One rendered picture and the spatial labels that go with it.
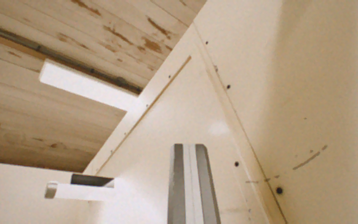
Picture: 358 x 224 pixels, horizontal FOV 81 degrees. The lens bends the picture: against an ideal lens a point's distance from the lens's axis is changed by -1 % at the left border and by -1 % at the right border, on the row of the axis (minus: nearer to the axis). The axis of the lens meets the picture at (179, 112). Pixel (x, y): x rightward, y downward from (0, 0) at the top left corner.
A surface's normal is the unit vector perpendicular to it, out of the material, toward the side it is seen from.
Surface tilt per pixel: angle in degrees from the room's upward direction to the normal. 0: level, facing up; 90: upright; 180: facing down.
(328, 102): 90
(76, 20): 179
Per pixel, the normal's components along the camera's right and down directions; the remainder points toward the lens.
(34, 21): 0.18, 0.73
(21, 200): 0.57, -0.61
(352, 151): -0.80, -0.28
